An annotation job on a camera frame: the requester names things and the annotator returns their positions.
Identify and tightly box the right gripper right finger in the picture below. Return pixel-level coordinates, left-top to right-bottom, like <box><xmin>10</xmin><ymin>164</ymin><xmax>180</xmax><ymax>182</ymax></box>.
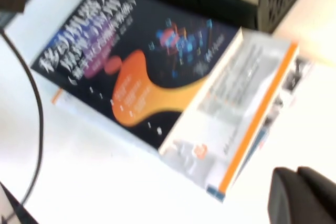
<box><xmin>298</xmin><ymin>166</ymin><xmax>336</xmax><ymax>224</ymax></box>

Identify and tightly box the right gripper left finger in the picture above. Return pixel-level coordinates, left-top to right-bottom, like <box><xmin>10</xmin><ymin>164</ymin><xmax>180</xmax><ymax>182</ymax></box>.
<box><xmin>267</xmin><ymin>167</ymin><xmax>329</xmax><ymax>224</ymax></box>

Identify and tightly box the dark robotics book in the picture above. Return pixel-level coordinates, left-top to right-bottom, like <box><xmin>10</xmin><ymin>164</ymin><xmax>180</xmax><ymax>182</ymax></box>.
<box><xmin>30</xmin><ymin>0</ymin><xmax>241</xmax><ymax>154</ymax></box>

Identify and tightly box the grey book with photo strip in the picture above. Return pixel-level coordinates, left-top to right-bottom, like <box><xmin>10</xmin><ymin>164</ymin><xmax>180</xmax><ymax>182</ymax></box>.
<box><xmin>225</xmin><ymin>48</ymin><xmax>314</xmax><ymax>204</ymax></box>

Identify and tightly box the white ROS2 book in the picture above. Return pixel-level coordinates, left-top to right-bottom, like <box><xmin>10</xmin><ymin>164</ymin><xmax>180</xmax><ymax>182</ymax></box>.
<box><xmin>159</xmin><ymin>27</ymin><xmax>300</xmax><ymax>204</ymax></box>

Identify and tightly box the black plastic book stand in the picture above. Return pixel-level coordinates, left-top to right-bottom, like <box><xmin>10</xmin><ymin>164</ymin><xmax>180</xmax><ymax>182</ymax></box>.
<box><xmin>115</xmin><ymin>0</ymin><xmax>318</xmax><ymax>34</ymax></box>

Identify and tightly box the black cable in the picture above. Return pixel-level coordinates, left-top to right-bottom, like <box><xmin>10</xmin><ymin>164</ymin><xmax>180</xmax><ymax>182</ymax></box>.
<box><xmin>0</xmin><ymin>31</ymin><xmax>44</xmax><ymax>221</ymax></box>

